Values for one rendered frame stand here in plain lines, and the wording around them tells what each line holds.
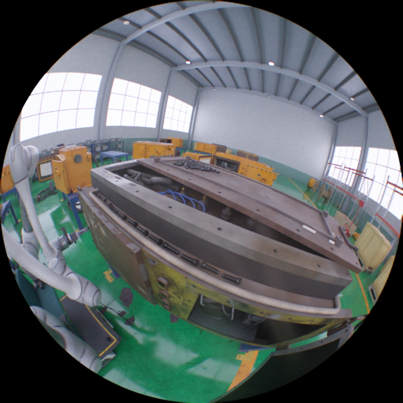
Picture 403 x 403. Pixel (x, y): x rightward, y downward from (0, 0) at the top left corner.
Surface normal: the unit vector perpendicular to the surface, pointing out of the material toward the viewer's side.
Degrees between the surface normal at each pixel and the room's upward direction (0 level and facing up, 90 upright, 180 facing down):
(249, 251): 90
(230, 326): 0
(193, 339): 0
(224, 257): 90
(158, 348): 0
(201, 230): 90
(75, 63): 90
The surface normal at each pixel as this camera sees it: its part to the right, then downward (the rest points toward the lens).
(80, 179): 0.90, 0.32
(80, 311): 0.17, -0.88
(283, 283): -0.44, 0.34
